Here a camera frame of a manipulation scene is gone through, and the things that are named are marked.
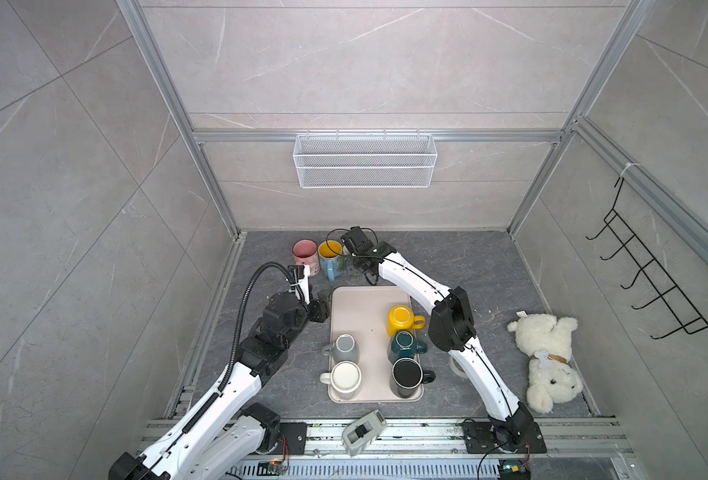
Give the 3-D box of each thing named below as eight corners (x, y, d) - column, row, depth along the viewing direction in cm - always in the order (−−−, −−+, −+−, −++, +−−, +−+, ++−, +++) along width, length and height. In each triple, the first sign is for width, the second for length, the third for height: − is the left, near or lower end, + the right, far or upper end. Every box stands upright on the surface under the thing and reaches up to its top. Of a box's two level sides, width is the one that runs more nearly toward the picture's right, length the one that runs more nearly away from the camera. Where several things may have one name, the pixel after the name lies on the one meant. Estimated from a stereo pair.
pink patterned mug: (296, 279, 107) (290, 258, 98) (299, 259, 113) (294, 238, 104) (319, 279, 107) (315, 258, 98) (321, 259, 113) (318, 238, 104)
